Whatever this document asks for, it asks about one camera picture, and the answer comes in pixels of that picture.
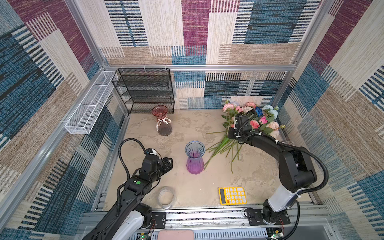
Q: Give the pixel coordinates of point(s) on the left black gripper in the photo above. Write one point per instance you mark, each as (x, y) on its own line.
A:
(165, 164)

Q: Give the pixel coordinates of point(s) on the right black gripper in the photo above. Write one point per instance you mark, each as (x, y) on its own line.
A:
(230, 131)

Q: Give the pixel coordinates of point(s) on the purple blue glass vase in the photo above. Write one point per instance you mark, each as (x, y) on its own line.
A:
(195, 151)

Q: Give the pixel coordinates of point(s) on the dark red glass vase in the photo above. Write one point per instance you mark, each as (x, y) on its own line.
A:
(163, 126)

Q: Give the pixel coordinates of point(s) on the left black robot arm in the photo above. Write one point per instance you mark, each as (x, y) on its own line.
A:
(129, 214)

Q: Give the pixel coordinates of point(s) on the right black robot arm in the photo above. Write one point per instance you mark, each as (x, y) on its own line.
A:
(299, 170)

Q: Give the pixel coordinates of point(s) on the pile of artificial flowers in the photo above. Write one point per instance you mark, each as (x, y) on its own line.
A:
(264, 121)

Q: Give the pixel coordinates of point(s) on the clear tape roll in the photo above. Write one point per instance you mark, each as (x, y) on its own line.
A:
(166, 198)

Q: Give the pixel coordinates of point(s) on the yellow calculator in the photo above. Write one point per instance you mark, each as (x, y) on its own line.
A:
(230, 196)

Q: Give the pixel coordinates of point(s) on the black wire shelf rack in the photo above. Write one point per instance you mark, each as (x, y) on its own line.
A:
(143, 89)

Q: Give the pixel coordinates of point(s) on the white mesh wall basket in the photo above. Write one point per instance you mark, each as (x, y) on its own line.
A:
(87, 112)

